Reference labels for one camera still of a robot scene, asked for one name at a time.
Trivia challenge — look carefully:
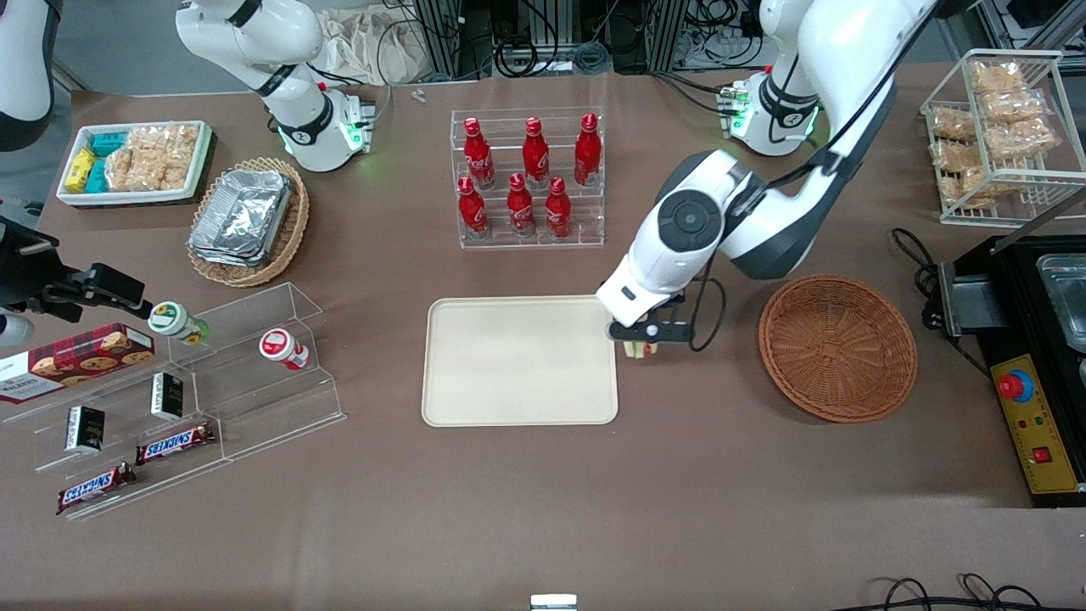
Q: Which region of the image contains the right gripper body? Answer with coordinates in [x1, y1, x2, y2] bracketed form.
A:
[0, 313, 36, 350]

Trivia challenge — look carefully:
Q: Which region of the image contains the beige plastic tray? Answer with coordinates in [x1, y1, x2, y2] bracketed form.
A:
[422, 294, 619, 427]

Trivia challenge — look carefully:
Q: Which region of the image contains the round brown wicker basket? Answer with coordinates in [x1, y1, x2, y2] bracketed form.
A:
[759, 273, 919, 423]

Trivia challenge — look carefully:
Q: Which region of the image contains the oval light wicker basket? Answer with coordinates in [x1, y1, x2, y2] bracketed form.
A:
[187, 157, 311, 289]

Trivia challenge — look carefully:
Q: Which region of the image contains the red tartan cookie box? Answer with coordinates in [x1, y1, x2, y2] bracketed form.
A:
[0, 323, 157, 406]

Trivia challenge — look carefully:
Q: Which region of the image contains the clear acrylic bottle rack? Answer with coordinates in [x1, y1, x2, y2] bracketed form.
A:
[450, 107, 606, 249]

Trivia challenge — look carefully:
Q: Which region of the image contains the small black box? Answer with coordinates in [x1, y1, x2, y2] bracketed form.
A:
[65, 406, 106, 453]
[151, 372, 185, 422]

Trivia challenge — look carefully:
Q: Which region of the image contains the red cola bottle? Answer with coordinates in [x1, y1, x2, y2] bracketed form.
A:
[574, 113, 602, 188]
[507, 173, 537, 238]
[464, 117, 496, 189]
[458, 177, 490, 240]
[545, 177, 573, 240]
[522, 117, 551, 189]

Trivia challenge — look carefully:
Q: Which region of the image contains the green lid drink bottle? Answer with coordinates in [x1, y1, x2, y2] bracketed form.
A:
[148, 301, 210, 347]

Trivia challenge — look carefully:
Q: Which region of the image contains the yellow snack packet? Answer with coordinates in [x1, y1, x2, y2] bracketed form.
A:
[65, 148, 98, 193]

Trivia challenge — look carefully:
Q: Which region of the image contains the brown table cover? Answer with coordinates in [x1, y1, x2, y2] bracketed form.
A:
[0, 64, 1086, 611]

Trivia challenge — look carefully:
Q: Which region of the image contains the white rectangular bin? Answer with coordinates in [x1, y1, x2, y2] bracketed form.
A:
[56, 121, 213, 207]

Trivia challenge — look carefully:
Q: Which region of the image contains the Snickers chocolate bar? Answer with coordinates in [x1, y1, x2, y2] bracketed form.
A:
[136, 422, 217, 466]
[56, 462, 138, 516]

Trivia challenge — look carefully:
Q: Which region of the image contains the aluminium foil container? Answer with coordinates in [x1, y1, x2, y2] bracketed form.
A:
[188, 242, 269, 270]
[188, 168, 295, 260]

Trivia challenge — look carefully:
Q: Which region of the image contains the clear acrylic stepped shelf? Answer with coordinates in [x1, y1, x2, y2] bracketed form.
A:
[0, 283, 347, 520]

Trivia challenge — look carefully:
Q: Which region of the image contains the red lid drink bottle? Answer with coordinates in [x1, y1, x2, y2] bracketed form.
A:
[259, 328, 311, 372]

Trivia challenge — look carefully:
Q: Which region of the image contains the white cloth bag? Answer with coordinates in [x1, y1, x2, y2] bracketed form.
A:
[316, 7, 429, 86]

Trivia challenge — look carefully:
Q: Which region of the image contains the black yellow control box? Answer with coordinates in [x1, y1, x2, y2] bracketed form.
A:
[938, 193, 1086, 508]

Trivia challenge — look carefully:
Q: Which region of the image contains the steel pan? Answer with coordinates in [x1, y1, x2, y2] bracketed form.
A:
[1035, 253, 1086, 353]

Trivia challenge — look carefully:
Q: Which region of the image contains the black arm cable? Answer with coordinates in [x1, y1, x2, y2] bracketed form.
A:
[677, 51, 900, 351]

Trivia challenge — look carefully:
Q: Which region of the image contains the black base cable bundle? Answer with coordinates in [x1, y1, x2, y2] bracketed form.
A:
[653, 71, 739, 116]

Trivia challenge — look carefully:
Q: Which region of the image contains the black power cable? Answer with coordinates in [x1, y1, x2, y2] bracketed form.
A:
[891, 227, 944, 332]

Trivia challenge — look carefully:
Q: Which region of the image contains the aluminium profile post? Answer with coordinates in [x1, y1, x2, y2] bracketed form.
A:
[413, 0, 466, 81]

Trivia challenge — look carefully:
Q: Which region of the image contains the white wire basket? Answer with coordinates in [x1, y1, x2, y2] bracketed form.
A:
[921, 49, 1086, 227]

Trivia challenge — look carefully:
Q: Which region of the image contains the black floor cable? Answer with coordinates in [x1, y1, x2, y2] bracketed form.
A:
[848, 574, 1086, 611]

